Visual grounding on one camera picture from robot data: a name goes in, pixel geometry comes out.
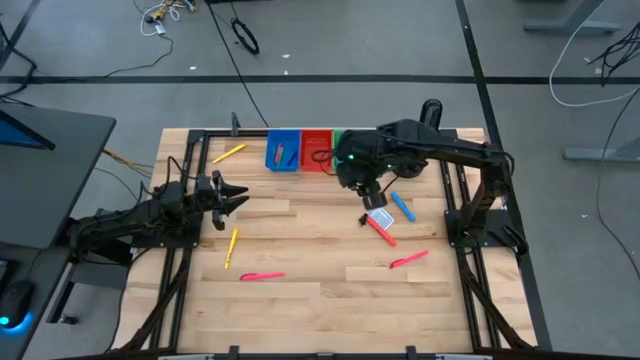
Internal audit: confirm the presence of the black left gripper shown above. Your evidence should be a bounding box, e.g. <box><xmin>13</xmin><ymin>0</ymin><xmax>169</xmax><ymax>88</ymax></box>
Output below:
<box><xmin>194</xmin><ymin>169</ymin><xmax>251</xmax><ymax>232</ymax></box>

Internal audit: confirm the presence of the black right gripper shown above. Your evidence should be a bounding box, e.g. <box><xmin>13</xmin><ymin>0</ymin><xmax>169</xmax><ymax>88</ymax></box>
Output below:
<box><xmin>333</xmin><ymin>128</ymin><xmax>401</xmax><ymax>211</ymax></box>

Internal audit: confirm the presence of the light blue marker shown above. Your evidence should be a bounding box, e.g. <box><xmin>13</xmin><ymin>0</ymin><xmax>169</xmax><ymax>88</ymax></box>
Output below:
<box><xmin>390</xmin><ymin>191</ymin><xmax>417</xmax><ymax>223</ymax></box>

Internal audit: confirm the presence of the reddish pink Sharpie marker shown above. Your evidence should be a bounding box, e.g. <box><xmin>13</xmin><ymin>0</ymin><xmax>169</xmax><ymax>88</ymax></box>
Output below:
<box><xmin>366</xmin><ymin>216</ymin><xmax>398</xmax><ymax>248</ymax></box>

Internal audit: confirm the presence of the yellow marker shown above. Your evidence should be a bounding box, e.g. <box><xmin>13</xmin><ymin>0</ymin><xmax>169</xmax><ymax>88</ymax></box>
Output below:
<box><xmin>223</xmin><ymin>227</ymin><xmax>240</xmax><ymax>270</ymax></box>
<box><xmin>211</xmin><ymin>143</ymin><xmax>248</xmax><ymax>165</ymax></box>

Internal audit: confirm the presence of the green plastic basket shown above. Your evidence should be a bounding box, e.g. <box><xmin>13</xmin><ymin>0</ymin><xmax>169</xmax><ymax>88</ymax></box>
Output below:
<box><xmin>332</xmin><ymin>128</ymin><xmax>351</xmax><ymax>171</ymax></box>

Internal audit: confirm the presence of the red plastic basket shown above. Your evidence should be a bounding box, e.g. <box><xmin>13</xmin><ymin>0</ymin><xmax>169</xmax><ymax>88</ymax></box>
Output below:
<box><xmin>300</xmin><ymin>128</ymin><xmax>335</xmax><ymax>173</ymax></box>

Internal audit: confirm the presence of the blue plastic basket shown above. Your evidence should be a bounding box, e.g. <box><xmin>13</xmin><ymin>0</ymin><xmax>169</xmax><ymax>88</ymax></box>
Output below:
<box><xmin>266</xmin><ymin>128</ymin><xmax>303</xmax><ymax>173</ymax></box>

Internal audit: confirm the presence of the black desk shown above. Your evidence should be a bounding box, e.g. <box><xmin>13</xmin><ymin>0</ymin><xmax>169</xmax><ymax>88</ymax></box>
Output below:
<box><xmin>0</xmin><ymin>102</ymin><xmax>131</xmax><ymax>360</ymax></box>

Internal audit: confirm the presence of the monitor with blue screen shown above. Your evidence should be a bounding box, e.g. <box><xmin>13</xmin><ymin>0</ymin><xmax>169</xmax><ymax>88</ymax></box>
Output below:
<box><xmin>0</xmin><ymin>108</ymin><xmax>57</xmax><ymax>152</ymax></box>

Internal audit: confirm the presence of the grey desk leg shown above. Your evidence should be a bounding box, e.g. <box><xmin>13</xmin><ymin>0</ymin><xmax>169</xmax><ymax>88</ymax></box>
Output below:
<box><xmin>522</xmin><ymin>0</ymin><xmax>624</xmax><ymax>37</ymax></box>
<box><xmin>562</xmin><ymin>135</ymin><xmax>640</xmax><ymax>164</ymax></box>

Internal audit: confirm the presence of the black computer mouse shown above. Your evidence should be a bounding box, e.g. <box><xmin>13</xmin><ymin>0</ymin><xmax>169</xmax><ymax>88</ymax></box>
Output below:
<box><xmin>0</xmin><ymin>279</ymin><xmax>35</xmax><ymax>331</ymax></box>

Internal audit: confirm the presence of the white cable warning tag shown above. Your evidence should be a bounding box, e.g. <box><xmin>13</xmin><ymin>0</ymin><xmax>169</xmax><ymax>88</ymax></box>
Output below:
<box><xmin>367</xmin><ymin>207</ymin><xmax>395</xmax><ymax>231</ymax></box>

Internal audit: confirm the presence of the black aluminium table frame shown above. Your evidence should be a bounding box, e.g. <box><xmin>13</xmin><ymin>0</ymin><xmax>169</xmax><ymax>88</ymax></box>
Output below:
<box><xmin>112</xmin><ymin>112</ymin><xmax>539</xmax><ymax>360</ymax></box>

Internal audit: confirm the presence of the yellow floor cable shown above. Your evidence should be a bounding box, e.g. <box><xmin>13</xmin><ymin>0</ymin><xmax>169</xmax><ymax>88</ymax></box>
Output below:
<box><xmin>102</xmin><ymin>147</ymin><xmax>154</xmax><ymax>177</ymax></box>

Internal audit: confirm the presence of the long black floor cable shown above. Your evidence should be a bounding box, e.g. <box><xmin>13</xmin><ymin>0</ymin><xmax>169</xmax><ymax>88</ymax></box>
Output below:
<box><xmin>205</xmin><ymin>0</ymin><xmax>271</xmax><ymax>129</ymax></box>
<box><xmin>594</xmin><ymin>84</ymin><xmax>640</xmax><ymax>281</ymax></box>

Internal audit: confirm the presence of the black coiled cable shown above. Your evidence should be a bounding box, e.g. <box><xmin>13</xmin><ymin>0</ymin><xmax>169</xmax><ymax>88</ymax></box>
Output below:
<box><xmin>230</xmin><ymin>17</ymin><xmax>261</xmax><ymax>56</ymax></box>

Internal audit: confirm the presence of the white cable bundle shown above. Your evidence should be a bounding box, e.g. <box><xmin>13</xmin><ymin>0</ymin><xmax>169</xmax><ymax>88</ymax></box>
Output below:
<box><xmin>131</xmin><ymin>0</ymin><xmax>199</xmax><ymax>39</ymax></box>

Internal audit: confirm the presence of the white floor cable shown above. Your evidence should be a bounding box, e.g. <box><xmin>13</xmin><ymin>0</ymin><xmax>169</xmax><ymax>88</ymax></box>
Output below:
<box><xmin>548</xmin><ymin>0</ymin><xmax>640</xmax><ymax>109</ymax></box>

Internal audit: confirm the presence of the black cable bundle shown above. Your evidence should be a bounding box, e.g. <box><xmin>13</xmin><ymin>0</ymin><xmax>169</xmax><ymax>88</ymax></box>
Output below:
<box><xmin>587</xmin><ymin>22</ymin><xmax>640</xmax><ymax>87</ymax></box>

